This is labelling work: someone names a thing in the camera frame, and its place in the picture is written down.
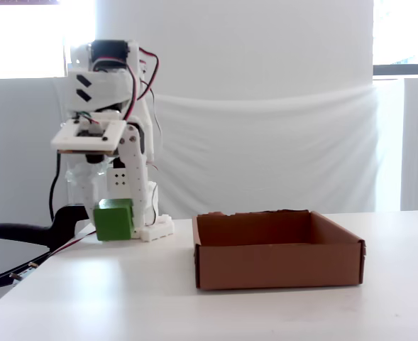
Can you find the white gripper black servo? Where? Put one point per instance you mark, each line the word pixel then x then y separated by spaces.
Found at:
pixel 135 167

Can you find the green cube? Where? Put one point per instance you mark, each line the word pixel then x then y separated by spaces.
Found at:
pixel 113 222

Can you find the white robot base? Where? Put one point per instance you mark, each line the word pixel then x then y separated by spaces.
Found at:
pixel 159 229

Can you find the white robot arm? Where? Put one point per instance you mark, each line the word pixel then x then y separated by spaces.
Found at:
pixel 102 89

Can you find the brown cardboard box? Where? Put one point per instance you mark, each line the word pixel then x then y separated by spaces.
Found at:
pixel 276 263

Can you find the black clamp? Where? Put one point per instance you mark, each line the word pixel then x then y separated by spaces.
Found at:
pixel 17 232

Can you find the white cloth backdrop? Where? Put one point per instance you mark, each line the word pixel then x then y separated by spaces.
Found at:
pixel 265 149

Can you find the bright window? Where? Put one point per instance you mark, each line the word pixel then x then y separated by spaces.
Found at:
pixel 404 32
pixel 34 39

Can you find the white round column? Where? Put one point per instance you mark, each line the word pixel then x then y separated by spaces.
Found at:
pixel 230 39

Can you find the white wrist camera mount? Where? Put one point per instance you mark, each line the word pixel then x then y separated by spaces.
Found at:
pixel 66 140

